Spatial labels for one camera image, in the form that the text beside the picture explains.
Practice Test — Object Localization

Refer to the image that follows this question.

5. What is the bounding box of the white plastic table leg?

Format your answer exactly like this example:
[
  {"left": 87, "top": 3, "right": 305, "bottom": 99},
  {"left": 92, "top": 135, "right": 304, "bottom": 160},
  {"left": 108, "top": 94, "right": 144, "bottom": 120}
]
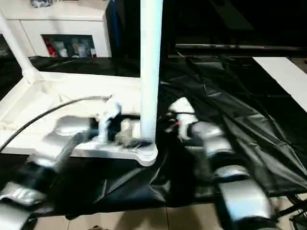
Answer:
[
  {"left": 0, "top": 10, "right": 43, "bottom": 83},
  {"left": 139, "top": 0, "right": 164, "bottom": 144}
]

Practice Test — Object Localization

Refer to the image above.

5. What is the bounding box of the black mat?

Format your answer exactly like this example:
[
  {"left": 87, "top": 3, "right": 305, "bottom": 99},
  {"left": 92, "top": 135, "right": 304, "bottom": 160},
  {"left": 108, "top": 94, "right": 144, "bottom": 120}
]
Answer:
[{"left": 0, "top": 55, "right": 307, "bottom": 216}]

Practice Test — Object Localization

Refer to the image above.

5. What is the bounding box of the black box with tan label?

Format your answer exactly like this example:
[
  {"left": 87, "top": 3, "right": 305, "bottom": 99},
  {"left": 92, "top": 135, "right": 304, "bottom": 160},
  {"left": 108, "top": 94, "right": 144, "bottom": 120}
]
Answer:
[{"left": 113, "top": 0, "right": 185, "bottom": 62}]

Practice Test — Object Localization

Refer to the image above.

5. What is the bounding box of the red bottle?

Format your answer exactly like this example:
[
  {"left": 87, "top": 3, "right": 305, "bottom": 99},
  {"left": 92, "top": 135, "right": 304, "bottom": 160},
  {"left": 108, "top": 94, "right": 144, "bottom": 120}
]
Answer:
[{"left": 45, "top": 39, "right": 55, "bottom": 57}]

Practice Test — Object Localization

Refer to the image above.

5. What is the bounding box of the white flat board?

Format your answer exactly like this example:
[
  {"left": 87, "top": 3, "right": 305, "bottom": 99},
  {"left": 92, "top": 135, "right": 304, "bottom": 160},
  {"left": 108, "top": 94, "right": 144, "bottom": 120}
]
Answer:
[{"left": 252, "top": 57, "right": 307, "bottom": 112}]

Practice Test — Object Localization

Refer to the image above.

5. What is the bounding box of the white cabinet with glass doors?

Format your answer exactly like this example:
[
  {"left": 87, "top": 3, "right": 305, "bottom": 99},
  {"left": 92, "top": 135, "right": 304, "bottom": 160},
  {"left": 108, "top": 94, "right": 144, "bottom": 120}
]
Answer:
[{"left": 0, "top": 0, "right": 112, "bottom": 58}]

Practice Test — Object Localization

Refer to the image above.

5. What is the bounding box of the black floor stand leg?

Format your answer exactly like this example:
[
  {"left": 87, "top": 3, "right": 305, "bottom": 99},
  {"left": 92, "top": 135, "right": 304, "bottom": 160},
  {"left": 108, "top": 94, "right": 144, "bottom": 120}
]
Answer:
[{"left": 277, "top": 197, "right": 307, "bottom": 226}]

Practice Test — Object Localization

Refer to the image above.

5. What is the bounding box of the dark metal rail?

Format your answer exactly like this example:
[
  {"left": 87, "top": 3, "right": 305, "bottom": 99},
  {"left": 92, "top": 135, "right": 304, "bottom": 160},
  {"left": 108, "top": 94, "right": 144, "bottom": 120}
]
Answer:
[{"left": 176, "top": 44, "right": 307, "bottom": 53}]

